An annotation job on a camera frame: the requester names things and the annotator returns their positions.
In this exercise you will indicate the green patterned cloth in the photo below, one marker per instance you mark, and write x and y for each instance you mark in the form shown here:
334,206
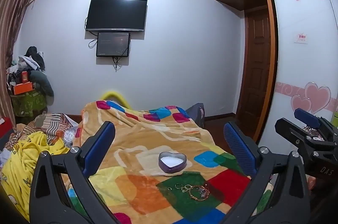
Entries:
28,103

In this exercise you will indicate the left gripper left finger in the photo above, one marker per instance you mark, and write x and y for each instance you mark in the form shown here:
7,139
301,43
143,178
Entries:
49,200

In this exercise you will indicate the orange box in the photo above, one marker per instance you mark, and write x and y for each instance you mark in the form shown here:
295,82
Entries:
22,88

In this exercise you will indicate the pile of clothes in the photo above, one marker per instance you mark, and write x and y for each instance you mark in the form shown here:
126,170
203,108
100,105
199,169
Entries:
30,67

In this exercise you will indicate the yellow chair back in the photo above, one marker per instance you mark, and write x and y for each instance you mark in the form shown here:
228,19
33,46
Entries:
116,96

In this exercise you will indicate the colourful plush blanket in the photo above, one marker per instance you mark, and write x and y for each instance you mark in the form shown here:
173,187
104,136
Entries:
129,179

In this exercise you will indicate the grey purple bag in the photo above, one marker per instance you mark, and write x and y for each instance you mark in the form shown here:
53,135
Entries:
196,113

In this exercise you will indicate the yellow cartoon bedsheet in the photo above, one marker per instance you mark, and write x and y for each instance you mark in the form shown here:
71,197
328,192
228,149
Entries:
17,173

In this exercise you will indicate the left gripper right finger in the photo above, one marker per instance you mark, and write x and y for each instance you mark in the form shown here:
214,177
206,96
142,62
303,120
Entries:
289,201

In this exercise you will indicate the striped pillow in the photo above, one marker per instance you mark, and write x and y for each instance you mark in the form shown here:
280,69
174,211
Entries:
54,125

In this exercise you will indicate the striped brown curtain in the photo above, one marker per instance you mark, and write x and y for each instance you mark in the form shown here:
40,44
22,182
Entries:
12,13

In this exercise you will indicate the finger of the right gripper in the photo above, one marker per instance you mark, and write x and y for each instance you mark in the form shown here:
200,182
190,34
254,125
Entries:
314,118
304,141

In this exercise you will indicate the brown wooden door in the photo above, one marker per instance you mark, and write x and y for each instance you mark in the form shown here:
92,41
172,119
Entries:
256,70

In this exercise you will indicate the purple heart tin box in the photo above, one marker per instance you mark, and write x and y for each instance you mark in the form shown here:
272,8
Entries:
171,163

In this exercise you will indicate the wall mounted black television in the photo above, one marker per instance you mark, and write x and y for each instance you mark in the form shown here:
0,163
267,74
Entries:
117,15

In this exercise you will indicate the small black wall monitor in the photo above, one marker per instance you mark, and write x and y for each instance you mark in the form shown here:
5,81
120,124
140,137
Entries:
113,44

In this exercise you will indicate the white wardrobe sliding door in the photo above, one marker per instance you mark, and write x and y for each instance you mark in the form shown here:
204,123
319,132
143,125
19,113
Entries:
306,65

